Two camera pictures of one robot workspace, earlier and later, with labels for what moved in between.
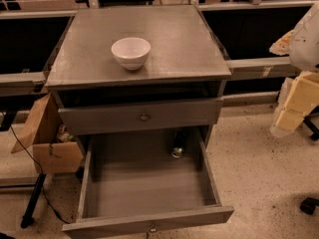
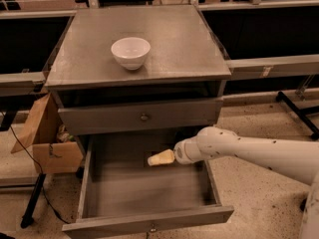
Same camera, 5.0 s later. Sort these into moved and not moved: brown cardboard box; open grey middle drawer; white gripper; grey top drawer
Moved: white gripper
Not moved: open grey middle drawer; grey top drawer; brown cardboard box
